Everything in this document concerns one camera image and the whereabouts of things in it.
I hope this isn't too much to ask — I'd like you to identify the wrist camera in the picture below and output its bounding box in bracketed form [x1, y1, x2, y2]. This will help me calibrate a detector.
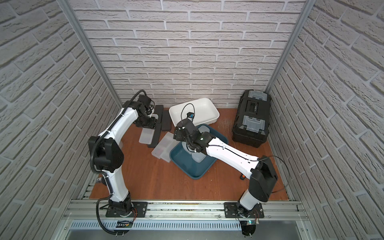
[187, 112, 195, 120]
[138, 95, 155, 112]

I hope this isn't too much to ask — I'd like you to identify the clear pencil case rounded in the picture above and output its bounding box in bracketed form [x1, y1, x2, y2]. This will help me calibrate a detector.
[198, 126, 210, 133]
[182, 142, 206, 163]

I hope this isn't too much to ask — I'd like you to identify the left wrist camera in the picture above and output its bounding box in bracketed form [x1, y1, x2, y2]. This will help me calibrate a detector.
[138, 95, 155, 112]

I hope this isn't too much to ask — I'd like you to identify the black pencil case near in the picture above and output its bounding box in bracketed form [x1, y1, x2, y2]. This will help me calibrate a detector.
[147, 123, 162, 148]

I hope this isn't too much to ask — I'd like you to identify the white plastic tray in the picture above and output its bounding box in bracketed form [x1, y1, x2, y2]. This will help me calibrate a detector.
[169, 98, 220, 127]

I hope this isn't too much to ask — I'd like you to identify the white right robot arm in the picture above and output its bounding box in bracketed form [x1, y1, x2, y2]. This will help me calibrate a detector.
[174, 119, 278, 213]

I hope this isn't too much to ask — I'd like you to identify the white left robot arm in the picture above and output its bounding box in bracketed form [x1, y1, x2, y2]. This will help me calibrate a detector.
[88, 107, 158, 216]

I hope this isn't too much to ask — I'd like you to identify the black pencil case far left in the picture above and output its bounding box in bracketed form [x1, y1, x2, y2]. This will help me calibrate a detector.
[154, 105, 164, 123]

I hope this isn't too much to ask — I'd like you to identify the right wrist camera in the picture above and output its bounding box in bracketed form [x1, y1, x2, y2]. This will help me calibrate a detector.
[187, 112, 195, 120]

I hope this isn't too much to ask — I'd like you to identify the black pencil case far right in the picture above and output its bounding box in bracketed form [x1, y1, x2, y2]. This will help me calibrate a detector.
[161, 110, 172, 132]

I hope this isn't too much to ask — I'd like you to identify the clear pencil case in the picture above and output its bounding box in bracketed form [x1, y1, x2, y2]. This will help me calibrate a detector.
[161, 140, 179, 163]
[139, 114, 159, 145]
[152, 132, 174, 159]

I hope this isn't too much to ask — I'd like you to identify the teal plastic tray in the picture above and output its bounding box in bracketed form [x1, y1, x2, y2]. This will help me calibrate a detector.
[170, 124, 229, 180]

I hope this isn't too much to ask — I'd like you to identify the black pencil case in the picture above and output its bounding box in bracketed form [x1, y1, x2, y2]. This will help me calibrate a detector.
[154, 105, 164, 123]
[147, 123, 162, 148]
[161, 110, 172, 132]

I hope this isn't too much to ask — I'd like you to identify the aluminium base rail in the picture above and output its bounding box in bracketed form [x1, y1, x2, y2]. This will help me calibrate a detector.
[63, 200, 309, 221]

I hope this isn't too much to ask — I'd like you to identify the black corrugated cable conduit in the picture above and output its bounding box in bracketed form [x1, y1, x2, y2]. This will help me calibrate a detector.
[89, 89, 148, 236]

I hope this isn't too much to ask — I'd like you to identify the black plastic toolbox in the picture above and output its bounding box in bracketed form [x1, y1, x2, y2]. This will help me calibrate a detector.
[233, 90, 271, 148]

